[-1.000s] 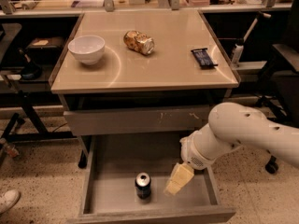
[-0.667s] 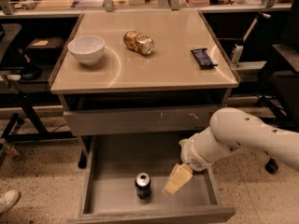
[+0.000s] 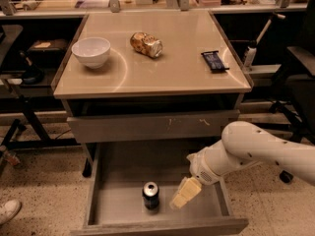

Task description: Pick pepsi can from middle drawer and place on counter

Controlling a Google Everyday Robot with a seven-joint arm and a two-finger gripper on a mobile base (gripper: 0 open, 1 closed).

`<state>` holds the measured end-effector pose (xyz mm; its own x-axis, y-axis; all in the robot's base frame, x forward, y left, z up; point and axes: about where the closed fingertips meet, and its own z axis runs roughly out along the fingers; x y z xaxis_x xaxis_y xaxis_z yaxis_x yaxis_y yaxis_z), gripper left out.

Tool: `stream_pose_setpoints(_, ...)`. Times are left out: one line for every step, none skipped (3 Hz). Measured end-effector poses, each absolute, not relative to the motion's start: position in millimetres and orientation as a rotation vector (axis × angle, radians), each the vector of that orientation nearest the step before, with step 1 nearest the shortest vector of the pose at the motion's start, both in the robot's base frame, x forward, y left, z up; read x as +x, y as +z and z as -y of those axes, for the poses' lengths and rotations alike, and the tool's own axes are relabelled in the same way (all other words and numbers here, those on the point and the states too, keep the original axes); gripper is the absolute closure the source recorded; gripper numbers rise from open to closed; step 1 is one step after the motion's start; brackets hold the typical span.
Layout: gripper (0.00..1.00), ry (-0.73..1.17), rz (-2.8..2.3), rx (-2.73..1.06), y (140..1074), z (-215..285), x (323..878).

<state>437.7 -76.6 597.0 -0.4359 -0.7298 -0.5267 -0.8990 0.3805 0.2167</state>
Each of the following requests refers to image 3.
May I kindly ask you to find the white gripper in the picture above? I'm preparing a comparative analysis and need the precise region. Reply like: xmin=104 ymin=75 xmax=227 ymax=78
xmin=169 ymin=149 xmax=220 ymax=209

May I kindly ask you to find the blue pepsi can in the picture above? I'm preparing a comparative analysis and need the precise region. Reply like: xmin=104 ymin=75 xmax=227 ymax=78
xmin=142 ymin=182 xmax=159 ymax=209

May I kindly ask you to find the open grey middle drawer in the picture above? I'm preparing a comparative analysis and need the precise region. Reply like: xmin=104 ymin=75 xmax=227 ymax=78
xmin=71 ymin=140 xmax=248 ymax=236

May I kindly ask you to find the black office chair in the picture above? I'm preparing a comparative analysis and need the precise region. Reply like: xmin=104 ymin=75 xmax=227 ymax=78
xmin=269 ymin=0 xmax=315 ymax=184

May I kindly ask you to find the black desk frame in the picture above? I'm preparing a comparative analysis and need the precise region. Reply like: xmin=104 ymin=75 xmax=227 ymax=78
xmin=0 ymin=24 xmax=80 ymax=150

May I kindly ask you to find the white handled tool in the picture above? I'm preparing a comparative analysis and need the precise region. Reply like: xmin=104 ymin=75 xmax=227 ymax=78
xmin=243 ymin=13 xmax=285 ymax=70

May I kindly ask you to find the crushed gold can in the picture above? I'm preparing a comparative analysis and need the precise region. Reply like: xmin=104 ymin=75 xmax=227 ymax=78
xmin=130 ymin=32 xmax=163 ymax=58

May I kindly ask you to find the white sneaker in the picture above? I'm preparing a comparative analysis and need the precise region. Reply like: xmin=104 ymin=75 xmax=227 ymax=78
xmin=0 ymin=200 xmax=22 ymax=225

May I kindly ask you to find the grey top drawer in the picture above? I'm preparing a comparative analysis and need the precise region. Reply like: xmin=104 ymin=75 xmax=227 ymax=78
xmin=67 ymin=110 xmax=240 ymax=144

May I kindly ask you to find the white ceramic bowl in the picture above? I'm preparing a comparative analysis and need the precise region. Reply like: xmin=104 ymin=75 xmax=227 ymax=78
xmin=72 ymin=37 xmax=111 ymax=69

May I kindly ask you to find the grey drawer cabinet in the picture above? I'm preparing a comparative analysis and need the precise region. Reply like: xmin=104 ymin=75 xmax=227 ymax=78
xmin=54 ymin=10 xmax=252 ymax=164

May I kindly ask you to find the dark blue snack bar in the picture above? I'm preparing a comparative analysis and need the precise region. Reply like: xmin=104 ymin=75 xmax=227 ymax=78
xmin=201 ymin=50 xmax=228 ymax=72

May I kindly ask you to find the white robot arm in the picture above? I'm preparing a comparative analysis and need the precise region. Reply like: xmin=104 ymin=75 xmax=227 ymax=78
xmin=169 ymin=121 xmax=315 ymax=209

